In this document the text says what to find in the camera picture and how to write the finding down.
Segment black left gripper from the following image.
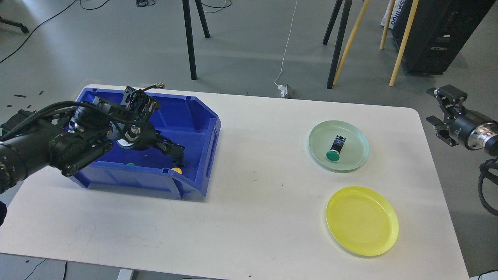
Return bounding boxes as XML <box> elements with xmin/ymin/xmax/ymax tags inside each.
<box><xmin>117</xmin><ymin>122</ymin><xmax>185</xmax><ymax>157</ymax></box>

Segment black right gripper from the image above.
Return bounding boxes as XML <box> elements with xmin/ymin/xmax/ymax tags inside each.
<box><xmin>426</xmin><ymin>84</ymin><xmax>487</xmax><ymax>148</ymax></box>

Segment green push button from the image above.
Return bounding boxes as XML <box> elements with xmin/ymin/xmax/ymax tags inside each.
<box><xmin>326</xmin><ymin>135</ymin><xmax>347</xmax><ymax>161</ymax></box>

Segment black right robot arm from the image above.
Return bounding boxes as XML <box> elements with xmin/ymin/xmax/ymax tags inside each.
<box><xmin>426</xmin><ymin>85</ymin><xmax>498</xmax><ymax>216</ymax></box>

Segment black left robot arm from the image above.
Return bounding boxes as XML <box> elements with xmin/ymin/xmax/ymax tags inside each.
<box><xmin>0</xmin><ymin>83</ymin><xmax>185</xmax><ymax>193</ymax></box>

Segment yellow push button front edge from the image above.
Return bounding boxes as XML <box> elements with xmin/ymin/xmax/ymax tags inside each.
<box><xmin>171</xmin><ymin>167</ymin><xmax>183</xmax><ymax>174</ymax></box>

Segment light green plate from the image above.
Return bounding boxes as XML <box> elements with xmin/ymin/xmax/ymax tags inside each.
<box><xmin>308</xmin><ymin>120</ymin><xmax>370</xmax><ymax>173</ymax></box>

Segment yellow plate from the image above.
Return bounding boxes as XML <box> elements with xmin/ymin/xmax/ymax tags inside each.
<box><xmin>325</xmin><ymin>186</ymin><xmax>400</xmax><ymax>257</ymax></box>

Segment blue plastic storage bin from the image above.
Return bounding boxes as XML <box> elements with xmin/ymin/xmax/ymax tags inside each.
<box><xmin>70</xmin><ymin>93</ymin><xmax>221</xmax><ymax>199</ymax></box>

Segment black cabinet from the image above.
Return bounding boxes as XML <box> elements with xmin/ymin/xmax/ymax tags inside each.
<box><xmin>402</xmin><ymin>0</ymin><xmax>494</xmax><ymax>75</ymax></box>

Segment wooden easel legs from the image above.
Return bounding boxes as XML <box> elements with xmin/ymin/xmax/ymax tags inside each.
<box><xmin>333</xmin><ymin>0</ymin><xmax>421</xmax><ymax>87</ymax></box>

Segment white printed bag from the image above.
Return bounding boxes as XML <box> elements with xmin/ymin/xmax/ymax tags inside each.
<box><xmin>381</xmin><ymin>0</ymin><xmax>406</xmax><ymax>30</ymax></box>

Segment black tripod stand left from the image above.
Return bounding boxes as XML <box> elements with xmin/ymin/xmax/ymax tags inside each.
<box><xmin>182</xmin><ymin>0</ymin><xmax>210</xmax><ymax>80</ymax></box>

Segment black tripod leg right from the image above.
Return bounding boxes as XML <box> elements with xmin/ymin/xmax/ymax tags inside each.
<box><xmin>322</xmin><ymin>0</ymin><xmax>352</xmax><ymax>89</ymax></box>

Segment white power adapter with cable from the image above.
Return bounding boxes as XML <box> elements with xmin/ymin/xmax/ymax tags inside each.
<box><xmin>273</xmin><ymin>0</ymin><xmax>299</xmax><ymax>99</ymax></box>

